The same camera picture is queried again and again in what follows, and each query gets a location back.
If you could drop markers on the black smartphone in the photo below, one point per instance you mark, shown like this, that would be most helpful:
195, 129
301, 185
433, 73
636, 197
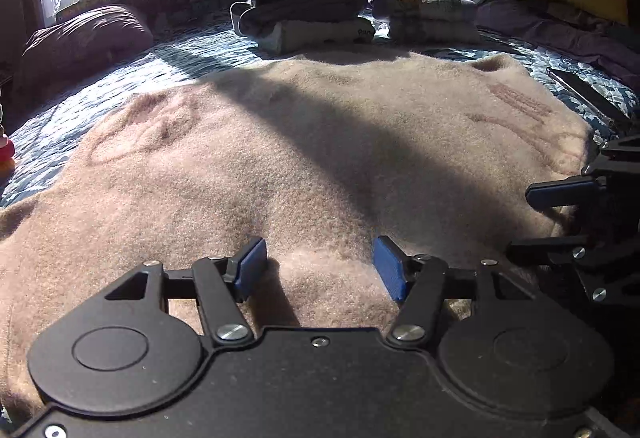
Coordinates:
608, 112

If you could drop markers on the white panda folded garment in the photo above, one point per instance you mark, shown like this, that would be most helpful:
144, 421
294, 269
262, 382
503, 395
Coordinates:
290, 36

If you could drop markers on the beige fleece sweater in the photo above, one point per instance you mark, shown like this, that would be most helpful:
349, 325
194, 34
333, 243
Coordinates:
317, 154

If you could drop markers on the blue patterned quilt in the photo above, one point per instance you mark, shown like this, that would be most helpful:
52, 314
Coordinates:
46, 139

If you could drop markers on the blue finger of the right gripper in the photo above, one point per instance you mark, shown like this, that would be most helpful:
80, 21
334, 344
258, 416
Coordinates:
566, 192

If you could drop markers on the purple rolled duvet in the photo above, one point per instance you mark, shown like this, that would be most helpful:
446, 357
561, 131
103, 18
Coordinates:
78, 47

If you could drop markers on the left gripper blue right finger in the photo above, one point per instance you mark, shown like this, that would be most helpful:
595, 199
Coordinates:
417, 285

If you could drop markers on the grey folded garment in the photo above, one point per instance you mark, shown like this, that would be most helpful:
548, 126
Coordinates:
257, 21

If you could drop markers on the pale folded garment bottom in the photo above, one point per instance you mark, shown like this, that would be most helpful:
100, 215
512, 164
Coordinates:
427, 31

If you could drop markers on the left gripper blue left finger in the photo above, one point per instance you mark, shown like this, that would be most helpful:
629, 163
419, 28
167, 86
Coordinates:
222, 284

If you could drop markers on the red yellow folded item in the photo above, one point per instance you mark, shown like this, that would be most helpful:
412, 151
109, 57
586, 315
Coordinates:
7, 151

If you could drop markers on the floral folded garment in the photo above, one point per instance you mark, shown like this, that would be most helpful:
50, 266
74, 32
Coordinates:
439, 10

